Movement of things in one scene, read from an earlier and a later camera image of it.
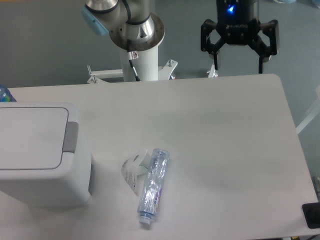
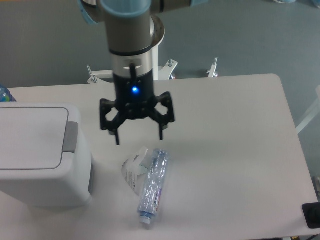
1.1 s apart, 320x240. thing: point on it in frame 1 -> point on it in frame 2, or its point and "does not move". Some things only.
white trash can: x=40 y=166 does not move
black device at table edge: x=311 y=213 does not move
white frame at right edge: x=307 y=121 does not move
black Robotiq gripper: x=237 y=23 -> x=134 y=99
